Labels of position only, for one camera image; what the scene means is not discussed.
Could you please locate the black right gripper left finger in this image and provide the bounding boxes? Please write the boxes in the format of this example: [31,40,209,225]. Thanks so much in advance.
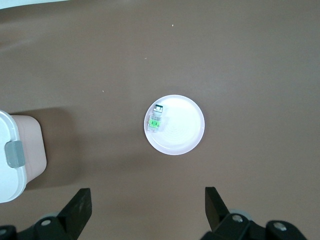
[0,187,92,240]

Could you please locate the white lidded storage box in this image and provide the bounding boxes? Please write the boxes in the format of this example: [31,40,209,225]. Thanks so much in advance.
[0,109,48,204]

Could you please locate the brown table mat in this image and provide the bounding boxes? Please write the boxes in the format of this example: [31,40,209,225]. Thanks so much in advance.
[0,0,320,240]

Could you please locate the green push-button switch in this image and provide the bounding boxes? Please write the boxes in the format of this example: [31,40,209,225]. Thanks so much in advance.
[146,103,166,133]

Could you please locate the pink round plate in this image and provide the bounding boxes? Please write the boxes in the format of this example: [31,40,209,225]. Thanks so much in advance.
[143,94,206,156]

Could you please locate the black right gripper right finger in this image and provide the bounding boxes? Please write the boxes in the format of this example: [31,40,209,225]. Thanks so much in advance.
[199,186,311,240]

